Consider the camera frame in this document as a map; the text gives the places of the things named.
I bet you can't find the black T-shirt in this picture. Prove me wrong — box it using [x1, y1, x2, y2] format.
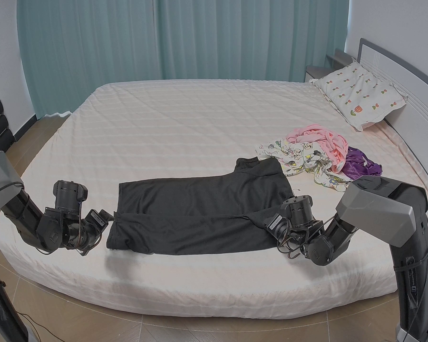
[106, 157, 297, 256]

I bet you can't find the pink garment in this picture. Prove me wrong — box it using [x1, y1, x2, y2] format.
[285, 124, 349, 174]

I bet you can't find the black cable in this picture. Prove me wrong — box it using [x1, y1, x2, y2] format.
[16, 311, 45, 342]

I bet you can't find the blue-green curtain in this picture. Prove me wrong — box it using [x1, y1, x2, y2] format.
[17, 0, 162, 117]
[157, 0, 351, 83]

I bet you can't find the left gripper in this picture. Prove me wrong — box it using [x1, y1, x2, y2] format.
[81, 209, 112, 246]

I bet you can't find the purple garment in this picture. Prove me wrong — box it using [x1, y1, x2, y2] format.
[342, 147, 384, 181]

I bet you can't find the bed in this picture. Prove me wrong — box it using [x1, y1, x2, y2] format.
[0, 38, 428, 317]

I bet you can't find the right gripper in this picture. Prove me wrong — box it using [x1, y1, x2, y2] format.
[266, 212, 292, 243]

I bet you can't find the grey bedside table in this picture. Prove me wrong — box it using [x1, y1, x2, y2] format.
[305, 48, 357, 83]

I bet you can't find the white printed pillow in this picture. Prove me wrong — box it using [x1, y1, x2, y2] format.
[310, 63, 409, 132]

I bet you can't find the white printed garment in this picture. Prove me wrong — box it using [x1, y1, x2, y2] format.
[258, 138, 352, 193]

